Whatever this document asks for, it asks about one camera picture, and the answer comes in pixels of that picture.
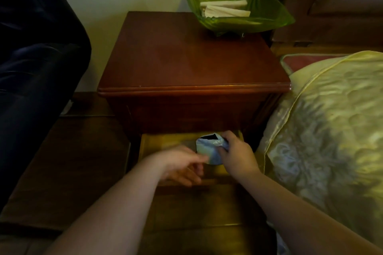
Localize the light blue pouch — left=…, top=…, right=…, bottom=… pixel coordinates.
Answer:
left=196, top=134, right=230, bottom=165

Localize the wooden headboard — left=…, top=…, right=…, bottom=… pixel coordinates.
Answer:
left=263, top=0, right=383, bottom=55

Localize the green glass bowl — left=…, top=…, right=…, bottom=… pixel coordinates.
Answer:
left=186, top=0, right=296, bottom=38

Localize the open wooden drawer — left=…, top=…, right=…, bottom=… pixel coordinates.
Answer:
left=138, top=130, right=249, bottom=187

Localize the person's right hand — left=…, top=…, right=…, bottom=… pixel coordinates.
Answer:
left=217, top=131, right=261, bottom=179

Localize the yellow satin quilted bedspread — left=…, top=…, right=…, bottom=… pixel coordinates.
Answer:
left=257, top=51, right=383, bottom=249

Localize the cream folded paper strip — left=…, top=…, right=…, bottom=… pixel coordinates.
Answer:
left=200, top=0, right=248, bottom=8
left=202, top=5, right=251, bottom=18

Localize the person's left hand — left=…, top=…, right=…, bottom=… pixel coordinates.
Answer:
left=151, top=145, right=209, bottom=187

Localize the person's right forearm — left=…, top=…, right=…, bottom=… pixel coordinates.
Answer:
left=236, top=170, right=383, bottom=255

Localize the dark wooden nightstand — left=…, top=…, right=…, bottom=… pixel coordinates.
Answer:
left=97, top=11, right=291, bottom=145

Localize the person's left forearm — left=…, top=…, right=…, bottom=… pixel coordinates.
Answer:
left=45, top=153, right=168, bottom=255

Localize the red patterned mattress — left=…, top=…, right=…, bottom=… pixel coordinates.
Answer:
left=280, top=54, right=347, bottom=76

